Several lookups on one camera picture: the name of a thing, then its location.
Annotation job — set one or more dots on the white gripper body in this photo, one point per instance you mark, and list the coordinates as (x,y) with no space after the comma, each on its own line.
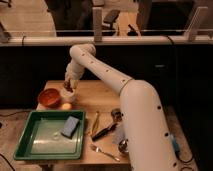
(73,74)

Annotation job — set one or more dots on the dark grape bunch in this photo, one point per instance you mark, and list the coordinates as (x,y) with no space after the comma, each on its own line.
(68,87)

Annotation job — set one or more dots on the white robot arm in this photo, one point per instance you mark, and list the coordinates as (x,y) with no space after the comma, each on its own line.
(149,144)

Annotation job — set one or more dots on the white paper cup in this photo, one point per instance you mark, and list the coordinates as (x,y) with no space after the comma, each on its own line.
(67,96)

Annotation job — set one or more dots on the metal measuring cup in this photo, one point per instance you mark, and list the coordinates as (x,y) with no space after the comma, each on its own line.
(116,115)

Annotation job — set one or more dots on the small yellow round fruit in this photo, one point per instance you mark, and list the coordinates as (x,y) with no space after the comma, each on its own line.
(66,106)

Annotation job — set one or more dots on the orange bowl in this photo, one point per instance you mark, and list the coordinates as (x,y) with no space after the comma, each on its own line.
(49,97)

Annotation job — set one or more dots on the yellow green peeler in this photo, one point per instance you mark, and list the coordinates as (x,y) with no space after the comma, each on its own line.
(95,123)

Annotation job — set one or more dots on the blue sponge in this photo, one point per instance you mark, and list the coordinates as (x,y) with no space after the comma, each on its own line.
(69,126)

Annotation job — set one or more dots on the green plastic tray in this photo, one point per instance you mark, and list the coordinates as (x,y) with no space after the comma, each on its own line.
(42,139)

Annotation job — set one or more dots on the silver fork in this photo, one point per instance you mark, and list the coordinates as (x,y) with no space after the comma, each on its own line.
(99,150)

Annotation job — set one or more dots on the silver round scoop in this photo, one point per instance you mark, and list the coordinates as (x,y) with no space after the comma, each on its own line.
(123,147)

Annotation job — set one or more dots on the white horizontal rail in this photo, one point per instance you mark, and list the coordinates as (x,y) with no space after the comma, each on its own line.
(106,40)

